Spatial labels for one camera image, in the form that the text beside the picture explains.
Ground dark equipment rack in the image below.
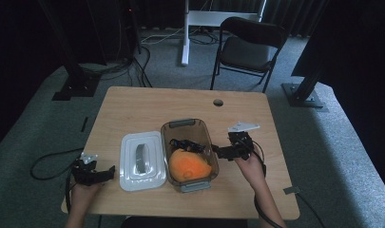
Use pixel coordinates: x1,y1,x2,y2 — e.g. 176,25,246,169
85,0,143,62

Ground right hand-held gripper black cable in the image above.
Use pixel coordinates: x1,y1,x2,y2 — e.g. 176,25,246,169
248,139,326,228

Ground clear brown storage box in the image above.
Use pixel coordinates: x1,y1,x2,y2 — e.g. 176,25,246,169
160,118,221,194

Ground bundle of black floor cables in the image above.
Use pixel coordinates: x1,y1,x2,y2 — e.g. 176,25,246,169
79,46,154,88

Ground hand-held gripper black cable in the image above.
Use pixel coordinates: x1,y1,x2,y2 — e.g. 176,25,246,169
248,139,326,228
30,147,85,210

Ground white desk frame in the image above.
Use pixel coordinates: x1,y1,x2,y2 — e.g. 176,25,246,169
180,0,267,67

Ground person's left hand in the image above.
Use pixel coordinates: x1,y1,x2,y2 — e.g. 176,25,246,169
69,182,103,212

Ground white lid with grey handle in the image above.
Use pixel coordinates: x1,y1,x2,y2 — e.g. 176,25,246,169
119,130,167,193

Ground person's right hand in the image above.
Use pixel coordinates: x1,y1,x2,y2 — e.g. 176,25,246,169
236,154,265,188

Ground black folding chair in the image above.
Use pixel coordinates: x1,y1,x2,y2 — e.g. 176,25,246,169
209,16,289,94

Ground white floor cable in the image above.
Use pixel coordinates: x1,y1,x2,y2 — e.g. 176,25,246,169
141,27,185,46

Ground left hand-held gripper black cable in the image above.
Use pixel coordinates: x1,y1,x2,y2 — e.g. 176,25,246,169
30,147,85,210

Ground grey tape piece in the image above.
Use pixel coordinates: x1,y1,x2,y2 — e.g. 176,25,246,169
283,185,302,195

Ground black metal stand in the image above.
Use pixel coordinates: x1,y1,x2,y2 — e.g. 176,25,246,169
280,0,328,109
37,0,103,102

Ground orange plush toy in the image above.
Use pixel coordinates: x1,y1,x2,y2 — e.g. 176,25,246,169
168,148,213,183

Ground person's dark clothing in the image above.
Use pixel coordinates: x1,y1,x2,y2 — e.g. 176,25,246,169
121,216,248,228

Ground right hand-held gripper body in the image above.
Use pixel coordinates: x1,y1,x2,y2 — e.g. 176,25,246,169
227,122,260,161

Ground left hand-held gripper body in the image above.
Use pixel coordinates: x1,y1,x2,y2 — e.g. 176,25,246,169
71,152,99,187

